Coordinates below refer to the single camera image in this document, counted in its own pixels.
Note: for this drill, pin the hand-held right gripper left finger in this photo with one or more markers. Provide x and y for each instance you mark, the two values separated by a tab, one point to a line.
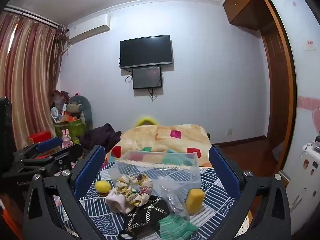
90	170

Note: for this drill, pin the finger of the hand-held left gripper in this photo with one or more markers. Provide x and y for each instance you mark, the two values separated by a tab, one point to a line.
68	153
48	144

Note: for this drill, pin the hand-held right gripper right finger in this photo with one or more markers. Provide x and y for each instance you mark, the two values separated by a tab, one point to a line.
224	170

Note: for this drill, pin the yellow plush ball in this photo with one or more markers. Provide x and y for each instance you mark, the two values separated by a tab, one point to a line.
102	186

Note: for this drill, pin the pale pink cloth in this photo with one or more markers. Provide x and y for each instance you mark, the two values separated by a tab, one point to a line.
115	201

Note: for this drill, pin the yellow sponge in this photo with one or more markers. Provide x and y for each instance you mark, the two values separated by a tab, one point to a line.
195	200

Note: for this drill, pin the floral yellow scrunchie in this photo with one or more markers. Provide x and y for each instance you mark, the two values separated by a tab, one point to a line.
133	188

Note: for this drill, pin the clear plastic box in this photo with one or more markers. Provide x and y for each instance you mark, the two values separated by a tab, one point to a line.
160	165

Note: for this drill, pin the green knitted cloth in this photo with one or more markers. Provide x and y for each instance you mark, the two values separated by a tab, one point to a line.
177	228

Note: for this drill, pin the red box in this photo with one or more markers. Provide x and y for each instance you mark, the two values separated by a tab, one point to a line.
38	137

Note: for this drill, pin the pink plush bunny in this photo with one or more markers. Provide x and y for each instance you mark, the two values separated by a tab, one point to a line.
66	138

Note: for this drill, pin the green storage box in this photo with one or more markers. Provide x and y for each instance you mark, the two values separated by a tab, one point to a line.
73	130

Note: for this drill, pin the blue patterned bed sheet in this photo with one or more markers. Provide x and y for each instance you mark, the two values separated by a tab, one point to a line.
215	200

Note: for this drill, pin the dark purple garment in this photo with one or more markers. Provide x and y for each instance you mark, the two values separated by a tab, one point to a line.
100	136

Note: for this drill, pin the grey-green plush toy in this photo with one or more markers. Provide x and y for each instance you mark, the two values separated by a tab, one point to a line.
80	107

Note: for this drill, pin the clear plastic bag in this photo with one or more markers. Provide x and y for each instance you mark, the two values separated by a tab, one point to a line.
175	192

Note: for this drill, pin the striped red-brown curtain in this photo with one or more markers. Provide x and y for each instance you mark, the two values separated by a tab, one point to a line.
27	80

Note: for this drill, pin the yellow blanket with coloured squares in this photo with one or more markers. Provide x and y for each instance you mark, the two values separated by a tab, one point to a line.
155	137

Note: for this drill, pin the yellow-green plush item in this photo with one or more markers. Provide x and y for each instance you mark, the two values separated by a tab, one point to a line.
147	120

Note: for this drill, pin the white appliance with stickers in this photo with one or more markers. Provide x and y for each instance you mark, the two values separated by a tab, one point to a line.
311	150

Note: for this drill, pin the brown wooden wardrobe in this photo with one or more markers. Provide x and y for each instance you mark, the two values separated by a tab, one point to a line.
277	80

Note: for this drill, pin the white air conditioner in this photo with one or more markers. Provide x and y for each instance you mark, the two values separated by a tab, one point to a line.
87	31

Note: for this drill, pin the white sliding door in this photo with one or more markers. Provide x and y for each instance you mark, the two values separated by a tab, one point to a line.
305	80

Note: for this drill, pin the dark curtain rod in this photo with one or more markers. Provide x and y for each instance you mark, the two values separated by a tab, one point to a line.
32	15

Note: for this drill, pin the white paper label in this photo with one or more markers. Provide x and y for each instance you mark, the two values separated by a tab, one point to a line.
309	45

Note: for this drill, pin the white wall socket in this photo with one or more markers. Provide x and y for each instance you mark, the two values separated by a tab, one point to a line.
229	131

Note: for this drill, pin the small black wall monitor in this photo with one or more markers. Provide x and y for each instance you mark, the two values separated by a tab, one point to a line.
147	77

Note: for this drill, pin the black wall television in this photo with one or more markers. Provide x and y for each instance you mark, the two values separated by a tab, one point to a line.
146	51

